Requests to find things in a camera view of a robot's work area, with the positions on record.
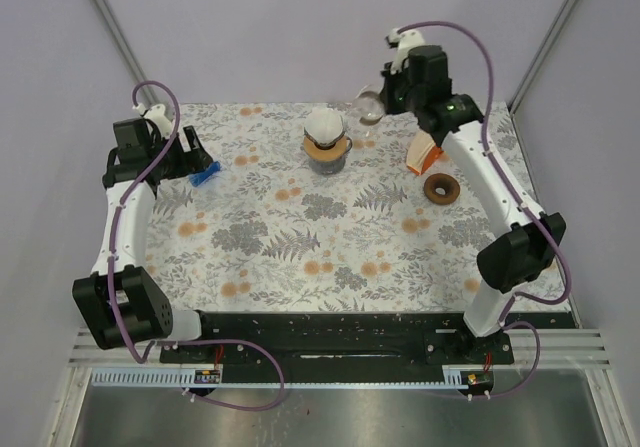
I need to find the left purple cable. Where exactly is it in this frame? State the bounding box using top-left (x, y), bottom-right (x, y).
top-left (107, 80), bottom-right (286, 412)

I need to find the floral patterned table mat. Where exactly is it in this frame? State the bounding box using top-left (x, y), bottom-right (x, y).
top-left (146, 103), bottom-right (493, 312)

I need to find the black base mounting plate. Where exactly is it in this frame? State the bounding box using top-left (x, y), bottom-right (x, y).
top-left (159, 311), bottom-right (516, 384)

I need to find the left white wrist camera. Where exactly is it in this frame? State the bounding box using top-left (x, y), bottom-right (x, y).
top-left (133, 103), bottom-right (174, 137)

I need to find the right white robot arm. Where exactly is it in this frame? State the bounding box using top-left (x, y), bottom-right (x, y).
top-left (380, 39), bottom-right (566, 363)

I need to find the clear ribbed glass dripper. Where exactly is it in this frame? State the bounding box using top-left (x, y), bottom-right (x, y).
top-left (305, 124), bottom-right (345, 150)

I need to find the glass coffee server carafe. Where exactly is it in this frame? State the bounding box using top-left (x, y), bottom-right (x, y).
top-left (303, 136), bottom-right (353, 175)

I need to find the white slotted cable duct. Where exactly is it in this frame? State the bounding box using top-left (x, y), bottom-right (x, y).
top-left (91, 367), bottom-right (469, 391)

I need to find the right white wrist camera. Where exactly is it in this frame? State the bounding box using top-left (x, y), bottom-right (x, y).
top-left (386, 28), bottom-right (426, 75)

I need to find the dark wooden ring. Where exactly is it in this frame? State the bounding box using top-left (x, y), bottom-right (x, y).
top-left (423, 172), bottom-right (461, 204)

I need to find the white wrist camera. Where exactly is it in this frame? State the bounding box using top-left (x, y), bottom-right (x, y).
top-left (133, 103), bottom-right (174, 137)
top-left (386, 28), bottom-right (426, 75)

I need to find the light wooden dripper ring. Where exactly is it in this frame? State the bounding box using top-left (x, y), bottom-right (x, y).
top-left (301, 134), bottom-right (351, 163)

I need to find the purple cable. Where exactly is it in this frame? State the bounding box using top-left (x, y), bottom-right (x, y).
top-left (107, 80), bottom-right (286, 412)
top-left (397, 19), bottom-right (572, 402)

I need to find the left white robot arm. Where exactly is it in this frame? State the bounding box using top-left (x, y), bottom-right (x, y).
top-left (72, 118), bottom-right (219, 362)

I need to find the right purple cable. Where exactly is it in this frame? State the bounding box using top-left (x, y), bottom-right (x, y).
top-left (397, 19), bottom-right (572, 402)

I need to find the white paper coffee filter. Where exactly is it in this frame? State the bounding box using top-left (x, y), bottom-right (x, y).
top-left (304, 107), bottom-right (345, 148)

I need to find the paper coffee filter pack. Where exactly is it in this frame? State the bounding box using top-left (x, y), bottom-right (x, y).
top-left (406, 131), bottom-right (443, 175)

